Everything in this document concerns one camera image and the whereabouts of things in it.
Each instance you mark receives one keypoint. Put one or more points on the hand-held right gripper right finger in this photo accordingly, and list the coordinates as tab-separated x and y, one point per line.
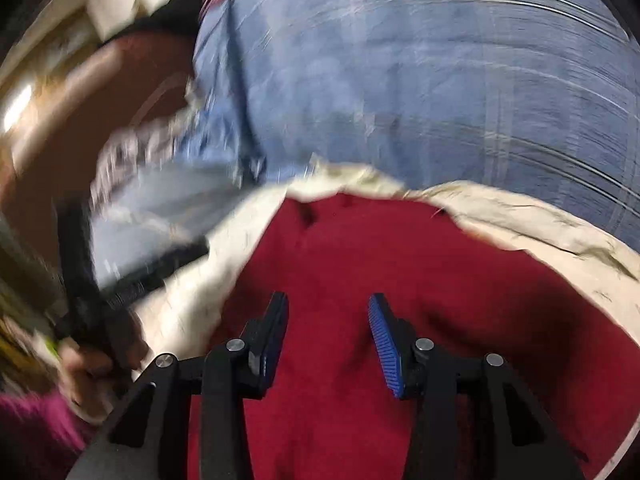
382	342

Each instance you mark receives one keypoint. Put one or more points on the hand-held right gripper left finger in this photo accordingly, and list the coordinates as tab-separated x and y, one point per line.
272	342

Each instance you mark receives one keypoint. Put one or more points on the red garment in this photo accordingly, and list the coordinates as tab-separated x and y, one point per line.
350	260

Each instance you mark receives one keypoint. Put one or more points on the person's left forearm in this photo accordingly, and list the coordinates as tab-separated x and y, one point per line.
35	425

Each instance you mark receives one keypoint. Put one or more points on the person's left hand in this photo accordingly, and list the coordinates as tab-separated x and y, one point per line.
82	367

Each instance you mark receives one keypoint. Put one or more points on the grey-blue star-print pillow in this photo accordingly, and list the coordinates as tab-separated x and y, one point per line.
160	200

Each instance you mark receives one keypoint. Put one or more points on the brown wooden headboard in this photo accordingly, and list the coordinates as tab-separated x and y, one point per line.
75	110

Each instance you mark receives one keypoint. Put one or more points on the cream leaf-print blanket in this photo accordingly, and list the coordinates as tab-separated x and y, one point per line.
525	220

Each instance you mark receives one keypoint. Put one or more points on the blue plaid quilt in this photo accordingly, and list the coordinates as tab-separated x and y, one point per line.
400	85

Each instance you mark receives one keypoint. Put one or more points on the black cloth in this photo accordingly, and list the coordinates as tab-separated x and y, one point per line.
165	15

